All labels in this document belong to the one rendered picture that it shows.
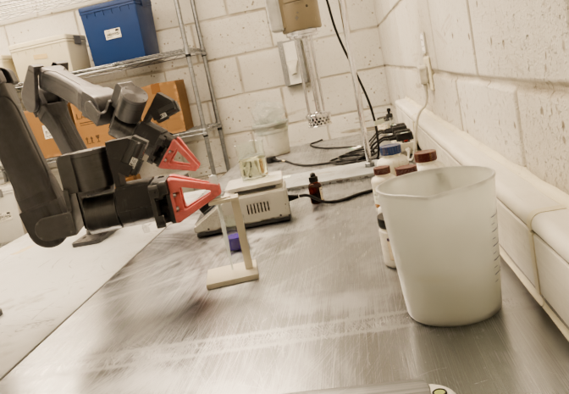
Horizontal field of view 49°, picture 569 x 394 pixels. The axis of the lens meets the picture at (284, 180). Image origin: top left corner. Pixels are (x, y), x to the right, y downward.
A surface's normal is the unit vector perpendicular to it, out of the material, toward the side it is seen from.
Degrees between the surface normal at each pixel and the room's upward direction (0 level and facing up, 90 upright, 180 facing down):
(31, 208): 90
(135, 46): 92
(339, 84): 90
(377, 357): 0
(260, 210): 90
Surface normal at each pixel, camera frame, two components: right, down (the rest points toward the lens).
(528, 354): -0.19, -0.97
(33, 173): 0.15, -0.01
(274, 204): 0.01, 0.17
